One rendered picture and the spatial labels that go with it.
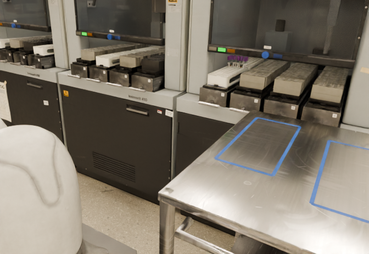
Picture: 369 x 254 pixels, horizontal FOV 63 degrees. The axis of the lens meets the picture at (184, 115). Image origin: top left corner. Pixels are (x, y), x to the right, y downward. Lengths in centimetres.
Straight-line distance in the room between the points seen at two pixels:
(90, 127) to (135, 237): 71
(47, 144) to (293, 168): 53
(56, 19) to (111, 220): 125
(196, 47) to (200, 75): 14
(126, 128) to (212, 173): 111
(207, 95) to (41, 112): 129
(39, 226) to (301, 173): 54
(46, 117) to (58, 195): 176
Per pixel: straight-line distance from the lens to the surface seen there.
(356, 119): 137
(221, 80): 139
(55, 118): 219
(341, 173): 79
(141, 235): 174
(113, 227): 180
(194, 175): 67
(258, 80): 137
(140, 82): 158
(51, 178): 50
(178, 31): 152
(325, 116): 128
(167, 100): 151
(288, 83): 134
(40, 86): 220
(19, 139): 52
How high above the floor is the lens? 118
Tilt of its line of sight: 21 degrees down
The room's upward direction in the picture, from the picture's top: 2 degrees clockwise
